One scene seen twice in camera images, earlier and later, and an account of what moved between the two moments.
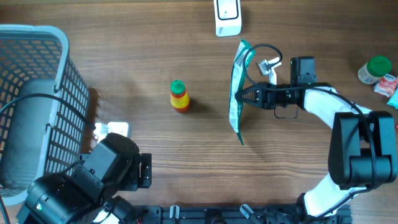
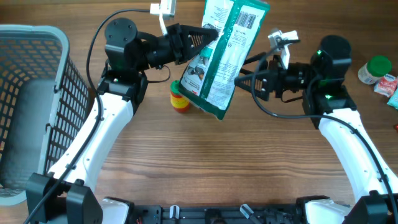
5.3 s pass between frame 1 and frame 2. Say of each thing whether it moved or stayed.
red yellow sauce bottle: stayed
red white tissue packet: stayed
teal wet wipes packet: stayed
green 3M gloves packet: moved
